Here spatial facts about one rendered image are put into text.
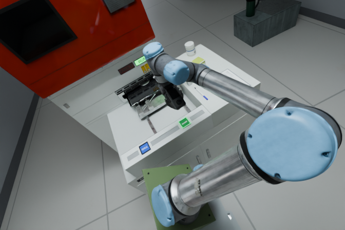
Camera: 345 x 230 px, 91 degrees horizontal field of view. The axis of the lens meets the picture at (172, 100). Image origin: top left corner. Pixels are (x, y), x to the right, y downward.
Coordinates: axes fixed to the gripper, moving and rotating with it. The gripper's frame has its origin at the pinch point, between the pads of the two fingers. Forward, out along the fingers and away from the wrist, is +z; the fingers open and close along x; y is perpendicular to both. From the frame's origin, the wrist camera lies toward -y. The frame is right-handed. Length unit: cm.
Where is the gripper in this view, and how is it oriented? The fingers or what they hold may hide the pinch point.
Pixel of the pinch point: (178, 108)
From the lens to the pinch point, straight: 84.7
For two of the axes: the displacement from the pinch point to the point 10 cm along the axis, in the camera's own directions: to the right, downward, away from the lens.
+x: -8.5, 5.2, -1.2
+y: -4.5, -5.9, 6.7
